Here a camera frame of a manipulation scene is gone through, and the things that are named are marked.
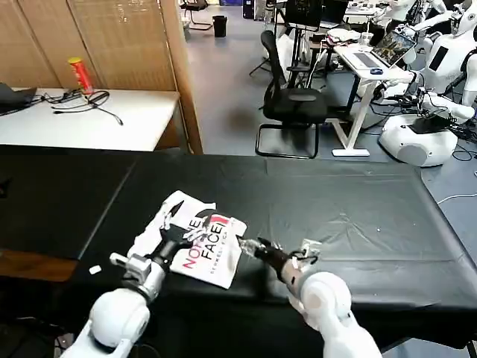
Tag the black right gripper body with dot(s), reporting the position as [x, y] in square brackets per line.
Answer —
[274, 257]

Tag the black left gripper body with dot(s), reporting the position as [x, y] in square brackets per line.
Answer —
[172, 238]

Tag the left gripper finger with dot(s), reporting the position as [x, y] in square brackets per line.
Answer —
[195, 235]
[171, 220]

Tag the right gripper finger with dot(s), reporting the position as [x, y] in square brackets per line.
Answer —
[265, 244]
[249, 247]

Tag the white printed shirt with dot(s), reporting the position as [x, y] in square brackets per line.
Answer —
[208, 257]

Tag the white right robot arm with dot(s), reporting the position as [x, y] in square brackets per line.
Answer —
[328, 302]

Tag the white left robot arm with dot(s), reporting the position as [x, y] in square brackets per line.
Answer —
[119, 317]

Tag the small white tag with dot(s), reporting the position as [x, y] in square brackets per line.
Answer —
[96, 269]

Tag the black table cover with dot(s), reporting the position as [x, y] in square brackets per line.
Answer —
[354, 223]

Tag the white side table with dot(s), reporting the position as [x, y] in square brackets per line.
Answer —
[93, 127]

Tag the black office chair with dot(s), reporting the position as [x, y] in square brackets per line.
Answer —
[294, 102]

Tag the white standing desk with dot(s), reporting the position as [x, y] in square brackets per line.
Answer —
[357, 112]

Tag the red snack can yellow lid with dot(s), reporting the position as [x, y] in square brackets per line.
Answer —
[82, 75]

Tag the wooden partition screen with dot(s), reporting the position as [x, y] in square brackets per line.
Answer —
[123, 41]

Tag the white humanoid robot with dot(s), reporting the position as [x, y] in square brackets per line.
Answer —
[421, 141]

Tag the white plastic bag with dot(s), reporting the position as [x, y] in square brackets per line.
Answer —
[285, 56]

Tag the dark grey bag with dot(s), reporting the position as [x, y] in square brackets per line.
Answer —
[15, 97]

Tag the black trash bin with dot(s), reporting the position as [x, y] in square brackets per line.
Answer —
[219, 26]

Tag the blue computer mouse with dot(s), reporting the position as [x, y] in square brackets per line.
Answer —
[375, 71]

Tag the black cantilever chair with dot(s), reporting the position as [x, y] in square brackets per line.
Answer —
[197, 15]

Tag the pale cloth pile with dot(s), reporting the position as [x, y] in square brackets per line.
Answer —
[341, 36]

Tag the white cup with straw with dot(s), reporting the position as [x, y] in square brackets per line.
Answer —
[365, 39]

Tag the open silver laptop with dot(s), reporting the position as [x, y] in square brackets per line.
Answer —
[391, 46]

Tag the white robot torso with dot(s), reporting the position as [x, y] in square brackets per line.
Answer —
[400, 9]

